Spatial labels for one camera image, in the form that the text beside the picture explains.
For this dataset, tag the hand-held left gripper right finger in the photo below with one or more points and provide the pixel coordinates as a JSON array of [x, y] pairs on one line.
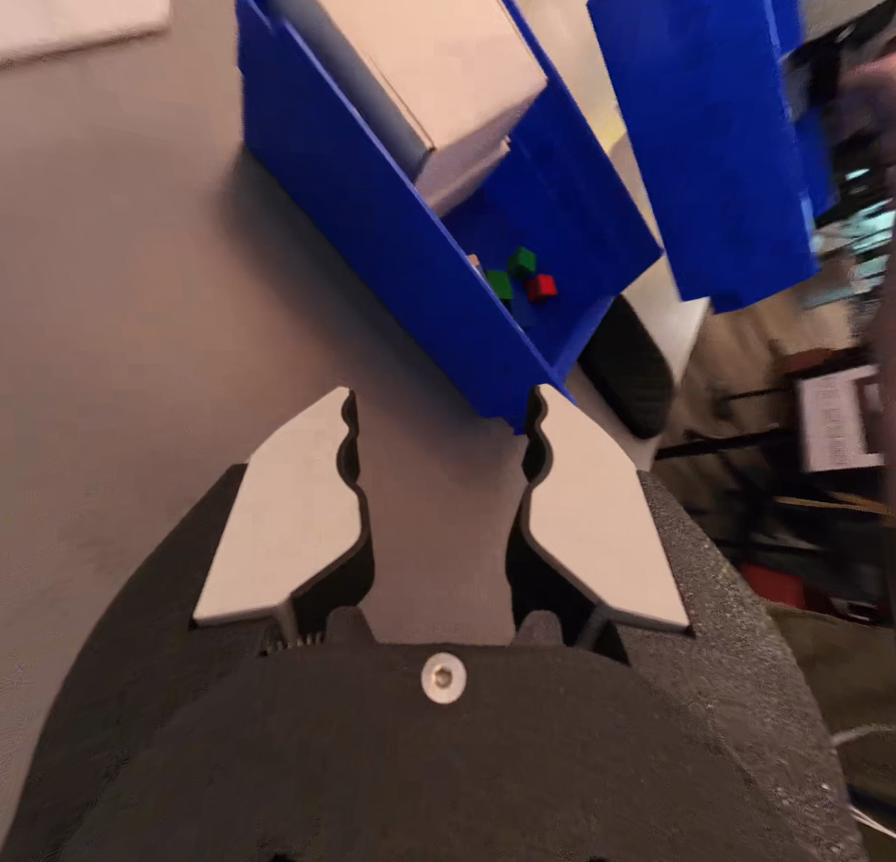
[[595, 526]]

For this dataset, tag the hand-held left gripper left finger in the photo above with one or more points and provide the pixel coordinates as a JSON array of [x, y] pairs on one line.
[[280, 526]]

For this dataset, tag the blue plastic bin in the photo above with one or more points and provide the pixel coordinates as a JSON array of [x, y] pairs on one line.
[[700, 141], [364, 197]]

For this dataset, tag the white cardboard mailer box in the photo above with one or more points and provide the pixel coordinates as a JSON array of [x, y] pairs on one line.
[[434, 50], [462, 176]]

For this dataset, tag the red box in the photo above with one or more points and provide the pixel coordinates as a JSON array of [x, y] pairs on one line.
[[773, 583]]

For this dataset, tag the small red wooden cube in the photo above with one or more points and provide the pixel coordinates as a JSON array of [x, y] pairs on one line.
[[541, 289]]

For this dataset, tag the white paper sign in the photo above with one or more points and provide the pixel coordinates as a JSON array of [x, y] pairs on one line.
[[836, 417]]

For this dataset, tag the small green wooden cube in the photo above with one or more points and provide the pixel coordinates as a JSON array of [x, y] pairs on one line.
[[522, 263]]

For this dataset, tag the plain large wooden cube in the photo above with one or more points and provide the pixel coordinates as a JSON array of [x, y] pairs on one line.
[[476, 268]]

